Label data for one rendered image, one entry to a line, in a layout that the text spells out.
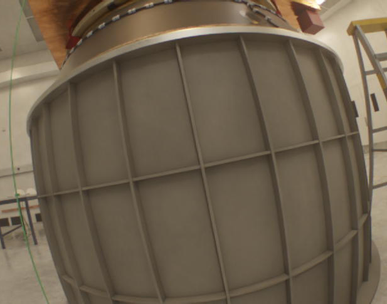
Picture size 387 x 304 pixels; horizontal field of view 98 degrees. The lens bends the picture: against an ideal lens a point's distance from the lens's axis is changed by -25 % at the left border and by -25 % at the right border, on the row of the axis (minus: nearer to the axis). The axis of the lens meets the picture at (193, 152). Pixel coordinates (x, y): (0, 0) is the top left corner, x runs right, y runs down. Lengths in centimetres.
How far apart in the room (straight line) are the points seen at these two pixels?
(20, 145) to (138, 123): 647
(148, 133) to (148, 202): 19
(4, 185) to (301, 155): 703
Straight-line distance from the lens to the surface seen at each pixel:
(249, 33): 72
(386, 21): 192
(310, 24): 182
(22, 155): 694
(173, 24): 82
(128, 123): 66
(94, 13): 132
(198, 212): 61
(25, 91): 745
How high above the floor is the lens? 78
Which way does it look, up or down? 4 degrees up
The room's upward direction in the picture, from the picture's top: 11 degrees counter-clockwise
